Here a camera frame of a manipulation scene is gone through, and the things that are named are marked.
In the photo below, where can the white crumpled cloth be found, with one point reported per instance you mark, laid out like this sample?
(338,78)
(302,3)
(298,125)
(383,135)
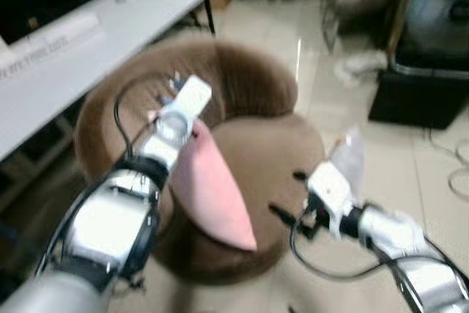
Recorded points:
(363,66)

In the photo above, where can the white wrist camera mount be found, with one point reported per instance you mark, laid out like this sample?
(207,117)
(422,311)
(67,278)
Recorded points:
(330,188)
(192,97)

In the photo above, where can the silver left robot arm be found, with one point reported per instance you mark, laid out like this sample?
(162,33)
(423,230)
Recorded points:
(110,218)

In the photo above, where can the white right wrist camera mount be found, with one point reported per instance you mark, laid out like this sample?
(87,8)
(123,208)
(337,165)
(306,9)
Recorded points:
(330,188)

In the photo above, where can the black storage box grey rim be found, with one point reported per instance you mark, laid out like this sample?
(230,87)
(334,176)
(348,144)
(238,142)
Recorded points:
(418,100)

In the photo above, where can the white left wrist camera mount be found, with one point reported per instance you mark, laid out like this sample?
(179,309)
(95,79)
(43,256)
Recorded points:
(192,97)

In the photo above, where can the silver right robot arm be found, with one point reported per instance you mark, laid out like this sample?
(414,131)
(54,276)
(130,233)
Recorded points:
(410,251)

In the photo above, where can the pink pillow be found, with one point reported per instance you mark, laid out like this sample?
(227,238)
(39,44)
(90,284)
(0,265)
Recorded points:
(212,188)

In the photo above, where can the brown plush sofa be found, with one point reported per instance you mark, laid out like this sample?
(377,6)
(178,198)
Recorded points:
(256,152)

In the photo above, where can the white table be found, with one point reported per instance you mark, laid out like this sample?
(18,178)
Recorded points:
(95,56)

